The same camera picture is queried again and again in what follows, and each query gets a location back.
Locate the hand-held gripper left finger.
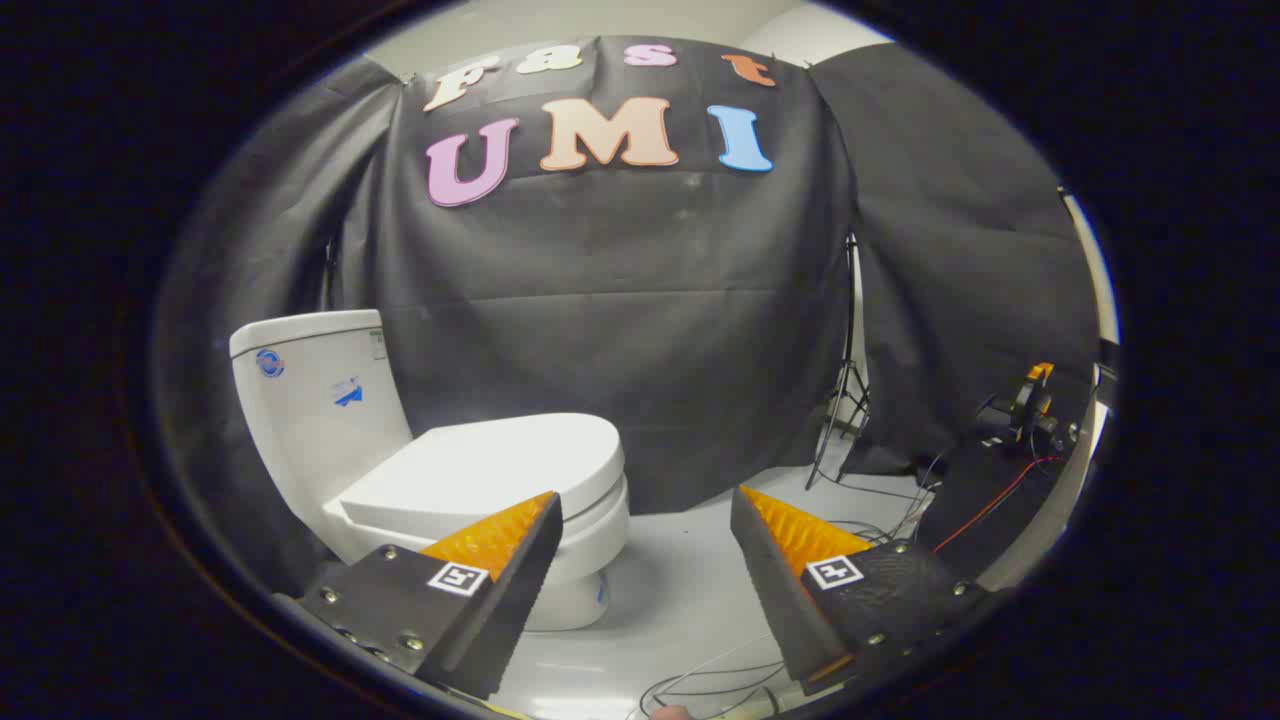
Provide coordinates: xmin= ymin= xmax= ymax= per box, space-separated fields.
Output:
xmin=297 ymin=490 xmax=564 ymax=701

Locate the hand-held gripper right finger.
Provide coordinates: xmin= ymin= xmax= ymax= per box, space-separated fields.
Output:
xmin=730 ymin=485 xmax=991 ymax=698

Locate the white toilet lid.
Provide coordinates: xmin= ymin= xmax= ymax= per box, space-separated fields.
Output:
xmin=338 ymin=413 xmax=626 ymax=541

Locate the white toilet seat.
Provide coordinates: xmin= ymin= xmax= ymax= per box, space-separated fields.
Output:
xmin=555 ymin=478 xmax=630 ymax=549

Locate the white toilet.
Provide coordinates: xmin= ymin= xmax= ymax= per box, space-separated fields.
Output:
xmin=229 ymin=310 xmax=631 ymax=633

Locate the dark table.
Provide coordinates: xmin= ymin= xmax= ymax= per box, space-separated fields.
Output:
xmin=915 ymin=370 xmax=1101 ymax=583

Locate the black tripod stand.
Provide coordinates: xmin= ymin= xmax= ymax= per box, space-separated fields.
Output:
xmin=805 ymin=235 xmax=871 ymax=491

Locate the black and orange gripper device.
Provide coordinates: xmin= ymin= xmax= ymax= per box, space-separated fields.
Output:
xmin=985 ymin=362 xmax=1081 ymax=451

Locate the black backdrop cloth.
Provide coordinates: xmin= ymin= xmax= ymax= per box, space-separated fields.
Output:
xmin=160 ymin=35 xmax=1101 ymax=591

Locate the red cable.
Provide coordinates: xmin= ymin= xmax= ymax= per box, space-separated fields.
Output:
xmin=933 ymin=455 xmax=1061 ymax=554

